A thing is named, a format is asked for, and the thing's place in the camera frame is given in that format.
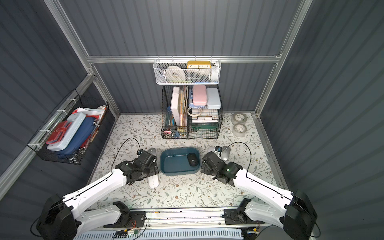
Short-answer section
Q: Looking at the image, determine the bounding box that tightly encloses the white slim computer mouse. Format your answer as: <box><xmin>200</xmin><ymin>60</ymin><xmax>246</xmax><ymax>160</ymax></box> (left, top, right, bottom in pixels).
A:
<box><xmin>148</xmin><ymin>148</ymin><xmax>157</xmax><ymax>157</ymax></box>

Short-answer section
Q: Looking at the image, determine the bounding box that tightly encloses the teal plastic storage box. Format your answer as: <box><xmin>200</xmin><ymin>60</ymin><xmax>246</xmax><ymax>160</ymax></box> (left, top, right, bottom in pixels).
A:
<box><xmin>160</xmin><ymin>147</ymin><xmax>201</xmax><ymax>177</ymax></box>

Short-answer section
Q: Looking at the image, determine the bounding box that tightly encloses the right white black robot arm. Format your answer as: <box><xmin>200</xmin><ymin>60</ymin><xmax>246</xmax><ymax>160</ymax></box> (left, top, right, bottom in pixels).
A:
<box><xmin>201</xmin><ymin>152</ymin><xmax>318</xmax><ymax>240</ymax></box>

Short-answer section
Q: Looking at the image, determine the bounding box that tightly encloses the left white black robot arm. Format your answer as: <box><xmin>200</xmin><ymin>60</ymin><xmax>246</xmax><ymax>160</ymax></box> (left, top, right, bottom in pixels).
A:
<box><xmin>36</xmin><ymin>148</ymin><xmax>159</xmax><ymax>240</ymax></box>

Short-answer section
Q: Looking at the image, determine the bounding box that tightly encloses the black computer mouse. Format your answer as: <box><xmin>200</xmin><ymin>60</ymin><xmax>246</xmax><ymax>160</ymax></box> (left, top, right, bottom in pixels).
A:
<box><xmin>187</xmin><ymin>153</ymin><xmax>199</xmax><ymax>167</ymax></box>

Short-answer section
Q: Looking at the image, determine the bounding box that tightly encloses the white box upright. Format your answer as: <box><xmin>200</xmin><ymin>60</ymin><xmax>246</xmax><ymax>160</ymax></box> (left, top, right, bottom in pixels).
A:
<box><xmin>171</xmin><ymin>87</ymin><xmax>181</xmax><ymax>126</ymax></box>

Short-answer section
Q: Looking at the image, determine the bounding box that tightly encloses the clear tape roll front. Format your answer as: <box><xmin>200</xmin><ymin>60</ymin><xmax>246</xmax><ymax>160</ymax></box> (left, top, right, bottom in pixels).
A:
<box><xmin>232</xmin><ymin>124</ymin><xmax>248</xmax><ymax>138</ymax></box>

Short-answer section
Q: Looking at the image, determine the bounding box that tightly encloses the clear tape roll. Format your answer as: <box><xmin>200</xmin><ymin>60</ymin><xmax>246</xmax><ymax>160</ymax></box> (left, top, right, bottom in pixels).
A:
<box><xmin>231</xmin><ymin>113</ymin><xmax>248</xmax><ymax>125</ymax></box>
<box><xmin>232</xmin><ymin>124</ymin><xmax>248</xmax><ymax>138</ymax></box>

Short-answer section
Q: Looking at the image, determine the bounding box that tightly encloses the clear tape roll rear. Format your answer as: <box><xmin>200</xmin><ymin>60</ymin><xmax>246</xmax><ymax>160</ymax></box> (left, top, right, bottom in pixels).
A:
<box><xmin>231</xmin><ymin>113</ymin><xmax>248</xmax><ymax>125</ymax></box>

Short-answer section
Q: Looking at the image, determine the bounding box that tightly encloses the light grey pencil case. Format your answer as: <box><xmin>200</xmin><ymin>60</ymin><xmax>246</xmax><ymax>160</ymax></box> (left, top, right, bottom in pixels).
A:
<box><xmin>207</xmin><ymin>88</ymin><xmax>222</xmax><ymax>110</ymax></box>

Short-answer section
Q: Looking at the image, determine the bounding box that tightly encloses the blue zip case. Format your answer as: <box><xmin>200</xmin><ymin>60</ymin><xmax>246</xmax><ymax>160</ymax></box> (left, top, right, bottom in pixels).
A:
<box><xmin>56</xmin><ymin>117</ymin><xmax>96</xmax><ymax>159</ymax></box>

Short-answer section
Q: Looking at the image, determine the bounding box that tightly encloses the pink pencil case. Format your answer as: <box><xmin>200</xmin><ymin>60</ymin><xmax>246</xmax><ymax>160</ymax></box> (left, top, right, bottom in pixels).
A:
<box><xmin>193</xmin><ymin>85</ymin><xmax>207</xmax><ymax>106</ymax></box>

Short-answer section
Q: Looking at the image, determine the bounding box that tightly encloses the small circuit board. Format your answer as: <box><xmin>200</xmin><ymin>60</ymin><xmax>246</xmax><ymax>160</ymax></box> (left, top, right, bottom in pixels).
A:
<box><xmin>113</xmin><ymin>229</ymin><xmax>140</xmax><ymax>239</ymax></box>

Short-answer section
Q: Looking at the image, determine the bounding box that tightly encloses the white plastic case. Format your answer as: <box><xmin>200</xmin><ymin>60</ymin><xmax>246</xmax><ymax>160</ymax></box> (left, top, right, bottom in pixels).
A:
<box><xmin>47</xmin><ymin>113</ymin><xmax>86</xmax><ymax>152</ymax></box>

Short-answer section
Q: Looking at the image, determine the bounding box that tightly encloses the red wallet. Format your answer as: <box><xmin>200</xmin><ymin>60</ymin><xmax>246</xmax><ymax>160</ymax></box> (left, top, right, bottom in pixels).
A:
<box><xmin>46</xmin><ymin>121</ymin><xmax>72</xmax><ymax>145</ymax></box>

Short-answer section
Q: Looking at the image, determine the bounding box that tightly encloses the white tape roll in basket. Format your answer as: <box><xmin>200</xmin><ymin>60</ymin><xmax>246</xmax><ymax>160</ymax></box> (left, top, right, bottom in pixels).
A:
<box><xmin>165</xmin><ymin>66</ymin><xmax>186</xmax><ymax>83</ymax></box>

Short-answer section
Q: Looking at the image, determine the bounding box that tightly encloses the white mesh hanging basket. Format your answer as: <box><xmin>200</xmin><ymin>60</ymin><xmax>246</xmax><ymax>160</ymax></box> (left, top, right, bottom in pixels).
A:
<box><xmin>153</xmin><ymin>59</ymin><xmax>222</xmax><ymax>85</ymax></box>

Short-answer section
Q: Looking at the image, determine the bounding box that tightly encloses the yellow clock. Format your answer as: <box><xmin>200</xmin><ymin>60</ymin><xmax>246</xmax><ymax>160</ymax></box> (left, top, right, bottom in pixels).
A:
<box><xmin>187</xmin><ymin>60</ymin><xmax>212</xmax><ymax>69</ymax></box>

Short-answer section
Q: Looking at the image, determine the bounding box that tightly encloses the tape ring in organizer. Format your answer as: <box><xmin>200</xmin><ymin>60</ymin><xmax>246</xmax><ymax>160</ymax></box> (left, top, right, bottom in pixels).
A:
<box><xmin>187</xmin><ymin>106</ymin><xmax>203</xmax><ymax>118</ymax></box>

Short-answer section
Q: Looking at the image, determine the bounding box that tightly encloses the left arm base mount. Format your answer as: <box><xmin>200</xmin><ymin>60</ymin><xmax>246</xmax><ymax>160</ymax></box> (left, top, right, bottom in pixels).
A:
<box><xmin>103</xmin><ymin>211</ymin><xmax>147</xmax><ymax>229</ymax></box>

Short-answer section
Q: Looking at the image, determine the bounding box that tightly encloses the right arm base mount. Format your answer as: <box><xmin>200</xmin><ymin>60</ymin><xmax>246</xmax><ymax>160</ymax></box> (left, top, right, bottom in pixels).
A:
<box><xmin>222</xmin><ymin>209</ymin><xmax>265</xmax><ymax>226</ymax></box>

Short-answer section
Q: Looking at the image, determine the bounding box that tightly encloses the aluminium rail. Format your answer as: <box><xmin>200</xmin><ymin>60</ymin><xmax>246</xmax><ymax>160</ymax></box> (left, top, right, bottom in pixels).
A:
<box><xmin>80</xmin><ymin>205</ymin><xmax>316</xmax><ymax>240</ymax></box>

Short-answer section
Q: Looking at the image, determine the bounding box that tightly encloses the black wire desk organizer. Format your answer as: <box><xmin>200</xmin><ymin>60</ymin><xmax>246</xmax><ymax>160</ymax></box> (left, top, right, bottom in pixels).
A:
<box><xmin>161</xmin><ymin>86</ymin><xmax>223</xmax><ymax>140</ymax></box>

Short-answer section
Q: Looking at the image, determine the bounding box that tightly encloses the black wire wall basket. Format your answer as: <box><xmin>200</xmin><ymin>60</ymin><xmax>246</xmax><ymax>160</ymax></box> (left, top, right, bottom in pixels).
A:
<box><xmin>28</xmin><ymin>91</ymin><xmax>109</xmax><ymax>165</ymax></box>

